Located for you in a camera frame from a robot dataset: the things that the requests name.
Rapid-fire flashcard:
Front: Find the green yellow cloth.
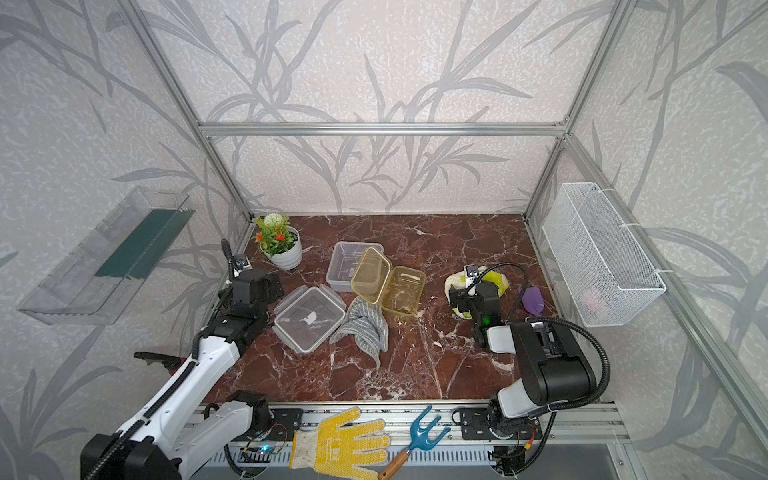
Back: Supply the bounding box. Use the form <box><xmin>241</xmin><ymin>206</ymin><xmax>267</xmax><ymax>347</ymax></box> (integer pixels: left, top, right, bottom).
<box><xmin>444</xmin><ymin>270</ymin><xmax>510</xmax><ymax>320</ymax></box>

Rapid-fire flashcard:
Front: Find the clear lunch box lid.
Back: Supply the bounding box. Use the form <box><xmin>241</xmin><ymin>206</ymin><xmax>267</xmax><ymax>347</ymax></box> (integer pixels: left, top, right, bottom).
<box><xmin>273</xmin><ymin>285</ymin><xmax>346</xmax><ymax>354</ymax></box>

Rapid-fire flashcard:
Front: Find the clear plastic lunch box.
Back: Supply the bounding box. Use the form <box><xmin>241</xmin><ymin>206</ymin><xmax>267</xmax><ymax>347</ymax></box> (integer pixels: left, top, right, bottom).
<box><xmin>326</xmin><ymin>241</ymin><xmax>384</xmax><ymax>293</ymax></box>

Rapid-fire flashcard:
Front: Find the grey striped cleaning cloth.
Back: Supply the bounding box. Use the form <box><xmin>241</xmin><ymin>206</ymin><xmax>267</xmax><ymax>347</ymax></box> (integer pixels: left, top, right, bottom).
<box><xmin>329</xmin><ymin>296</ymin><xmax>389</xmax><ymax>369</ymax></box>

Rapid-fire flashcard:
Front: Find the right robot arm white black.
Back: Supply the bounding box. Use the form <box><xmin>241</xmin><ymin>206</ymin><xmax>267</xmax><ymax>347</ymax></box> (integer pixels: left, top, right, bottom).
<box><xmin>444</xmin><ymin>262</ymin><xmax>611</xmax><ymax>440</ymax></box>

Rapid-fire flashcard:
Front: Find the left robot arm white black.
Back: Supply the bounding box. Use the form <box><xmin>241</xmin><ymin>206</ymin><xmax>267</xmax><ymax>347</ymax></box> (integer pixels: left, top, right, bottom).
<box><xmin>80</xmin><ymin>269</ymin><xmax>284</xmax><ymax>479</ymax></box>

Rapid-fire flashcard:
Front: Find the white flower pot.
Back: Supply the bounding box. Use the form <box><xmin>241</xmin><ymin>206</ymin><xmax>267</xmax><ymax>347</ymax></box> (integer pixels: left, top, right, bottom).
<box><xmin>261</xmin><ymin>226</ymin><xmax>303</xmax><ymax>270</ymax></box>

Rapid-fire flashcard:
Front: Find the purple pink toy shovel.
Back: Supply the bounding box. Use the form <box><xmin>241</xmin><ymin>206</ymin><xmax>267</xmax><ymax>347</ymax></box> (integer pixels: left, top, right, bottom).
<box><xmin>522</xmin><ymin>286</ymin><xmax>546</xmax><ymax>317</ymax></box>

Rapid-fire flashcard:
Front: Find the green artificial plant with flowers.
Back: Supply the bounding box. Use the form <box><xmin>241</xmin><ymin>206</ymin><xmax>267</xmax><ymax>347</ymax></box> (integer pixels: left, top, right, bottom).
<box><xmin>253</xmin><ymin>213</ymin><xmax>298</xmax><ymax>257</ymax></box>

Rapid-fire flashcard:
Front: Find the pink item in basket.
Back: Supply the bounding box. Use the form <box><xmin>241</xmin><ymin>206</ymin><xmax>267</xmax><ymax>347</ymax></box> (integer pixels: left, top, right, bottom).
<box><xmin>581</xmin><ymin>289</ymin><xmax>609</xmax><ymax>317</ymax></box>

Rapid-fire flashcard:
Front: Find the red black spray bottle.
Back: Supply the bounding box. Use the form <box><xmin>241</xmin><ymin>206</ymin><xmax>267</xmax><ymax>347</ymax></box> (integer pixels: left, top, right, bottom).
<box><xmin>133</xmin><ymin>351</ymin><xmax>186</xmax><ymax>375</ymax></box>

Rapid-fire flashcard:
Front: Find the teal garden hand fork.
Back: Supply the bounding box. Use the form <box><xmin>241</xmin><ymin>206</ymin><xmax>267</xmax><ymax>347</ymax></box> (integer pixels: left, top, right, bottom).
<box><xmin>378</xmin><ymin>405</ymin><xmax>451</xmax><ymax>480</ymax></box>

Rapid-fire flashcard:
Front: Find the yellow work glove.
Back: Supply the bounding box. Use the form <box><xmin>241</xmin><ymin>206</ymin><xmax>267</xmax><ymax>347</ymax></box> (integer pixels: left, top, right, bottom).
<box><xmin>289</xmin><ymin>407</ymin><xmax>391</xmax><ymax>480</ymax></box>

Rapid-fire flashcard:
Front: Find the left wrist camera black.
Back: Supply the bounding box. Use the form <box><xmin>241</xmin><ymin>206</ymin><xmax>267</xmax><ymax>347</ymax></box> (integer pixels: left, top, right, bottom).
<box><xmin>220</xmin><ymin>238</ymin><xmax>252</xmax><ymax>282</ymax></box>

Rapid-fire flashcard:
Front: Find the white wire mesh basket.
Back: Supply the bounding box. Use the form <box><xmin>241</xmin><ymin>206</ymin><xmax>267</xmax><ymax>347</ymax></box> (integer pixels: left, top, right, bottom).
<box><xmin>542</xmin><ymin>182</ymin><xmax>667</xmax><ymax>327</ymax></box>

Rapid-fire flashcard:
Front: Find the clear acrylic wall shelf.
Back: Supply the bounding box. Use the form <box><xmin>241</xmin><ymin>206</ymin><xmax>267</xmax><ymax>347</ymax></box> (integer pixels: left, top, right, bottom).
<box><xmin>17</xmin><ymin>187</ymin><xmax>195</xmax><ymax>326</ymax></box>

